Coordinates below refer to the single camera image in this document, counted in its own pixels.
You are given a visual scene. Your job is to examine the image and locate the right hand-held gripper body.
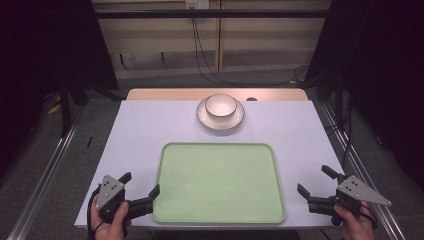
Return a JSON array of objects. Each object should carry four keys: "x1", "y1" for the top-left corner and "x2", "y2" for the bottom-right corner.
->
[{"x1": 307, "y1": 175, "x2": 393, "y2": 226}]

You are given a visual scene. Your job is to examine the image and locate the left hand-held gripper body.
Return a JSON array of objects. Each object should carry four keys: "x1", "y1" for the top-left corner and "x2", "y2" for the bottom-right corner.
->
[{"x1": 95, "y1": 174, "x2": 155, "y2": 224}]

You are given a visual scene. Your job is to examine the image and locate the person's left hand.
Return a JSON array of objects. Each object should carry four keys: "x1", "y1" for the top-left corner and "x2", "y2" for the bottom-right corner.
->
[{"x1": 90, "y1": 194, "x2": 132, "y2": 240}]

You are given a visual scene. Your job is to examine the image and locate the person's right hand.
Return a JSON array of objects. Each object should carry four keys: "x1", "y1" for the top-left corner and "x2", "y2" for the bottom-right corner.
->
[{"x1": 333, "y1": 199, "x2": 376, "y2": 240}]

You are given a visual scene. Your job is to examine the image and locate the white table mat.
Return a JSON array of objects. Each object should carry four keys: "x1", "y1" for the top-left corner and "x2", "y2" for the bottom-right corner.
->
[{"x1": 73, "y1": 99, "x2": 349, "y2": 230}]

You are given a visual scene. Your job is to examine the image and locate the light green plastic tray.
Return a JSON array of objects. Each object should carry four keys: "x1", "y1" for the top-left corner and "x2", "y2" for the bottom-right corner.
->
[{"x1": 150, "y1": 142, "x2": 287, "y2": 225}]

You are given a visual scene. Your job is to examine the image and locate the black metal stand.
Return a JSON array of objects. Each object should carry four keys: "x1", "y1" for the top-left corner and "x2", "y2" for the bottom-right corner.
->
[{"x1": 58, "y1": 78, "x2": 73, "y2": 138}]

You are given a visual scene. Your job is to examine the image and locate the light wooden table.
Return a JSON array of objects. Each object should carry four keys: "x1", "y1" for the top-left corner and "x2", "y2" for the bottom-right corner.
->
[{"x1": 125, "y1": 87, "x2": 310, "y2": 102}]

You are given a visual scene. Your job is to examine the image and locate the white plate with dark rim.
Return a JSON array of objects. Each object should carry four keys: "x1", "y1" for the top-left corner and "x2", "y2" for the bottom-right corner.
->
[{"x1": 195, "y1": 98, "x2": 246, "y2": 132}]

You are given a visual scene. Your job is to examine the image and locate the white bowl with dark rim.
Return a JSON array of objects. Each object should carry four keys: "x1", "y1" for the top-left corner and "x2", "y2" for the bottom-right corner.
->
[{"x1": 204, "y1": 93, "x2": 238, "y2": 119}]

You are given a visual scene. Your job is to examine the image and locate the black curtain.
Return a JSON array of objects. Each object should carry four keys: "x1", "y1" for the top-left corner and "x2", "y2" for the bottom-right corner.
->
[
  {"x1": 0, "y1": 0, "x2": 120, "y2": 178},
  {"x1": 304, "y1": 0, "x2": 424, "y2": 193}
]

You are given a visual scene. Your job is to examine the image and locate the black horizontal bar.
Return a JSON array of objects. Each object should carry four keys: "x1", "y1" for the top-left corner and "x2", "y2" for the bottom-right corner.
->
[{"x1": 94, "y1": 9, "x2": 332, "y2": 20}]

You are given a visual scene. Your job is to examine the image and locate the metal floor rail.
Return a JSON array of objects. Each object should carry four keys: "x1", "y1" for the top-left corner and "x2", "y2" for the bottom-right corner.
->
[
  {"x1": 6, "y1": 99, "x2": 88, "y2": 240},
  {"x1": 318, "y1": 101, "x2": 407, "y2": 240}
]

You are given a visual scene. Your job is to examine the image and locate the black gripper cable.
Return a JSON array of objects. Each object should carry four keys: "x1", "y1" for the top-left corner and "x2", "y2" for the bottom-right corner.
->
[
  {"x1": 359, "y1": 203, "x2": 379, "y2": 230},
  {"x1": 86, "y1": 187, "x2": 105, "y2": 240}
]

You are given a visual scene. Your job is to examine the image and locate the long black floor cable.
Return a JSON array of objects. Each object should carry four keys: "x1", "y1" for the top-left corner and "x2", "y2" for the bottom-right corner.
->
[
  {"x1": 190, "y1": 7, "x2": 311, "y2": 88},
  {"x1": 192, "y1": 16, "x2": 308, "y2": 86}
]

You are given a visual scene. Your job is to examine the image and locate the light wooden post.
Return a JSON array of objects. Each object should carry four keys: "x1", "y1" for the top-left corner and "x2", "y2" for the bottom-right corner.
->
[{"x1": 215, "y1": 0, "x2": 224, "y2": 73}]

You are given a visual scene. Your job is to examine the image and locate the white wall socket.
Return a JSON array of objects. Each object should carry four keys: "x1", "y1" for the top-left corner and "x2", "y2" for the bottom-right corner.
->
[{"x1": 185, "y1": 0, "x2": 210, "y2": 10}]

